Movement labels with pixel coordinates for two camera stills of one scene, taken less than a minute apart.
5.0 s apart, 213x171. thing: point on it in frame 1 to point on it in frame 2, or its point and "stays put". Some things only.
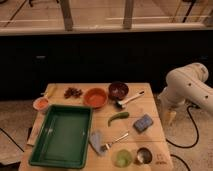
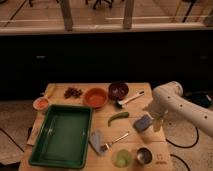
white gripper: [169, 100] to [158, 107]
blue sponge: [143, 123] stays put
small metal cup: [144, 156] stays put
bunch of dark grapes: [73, 92] stays put
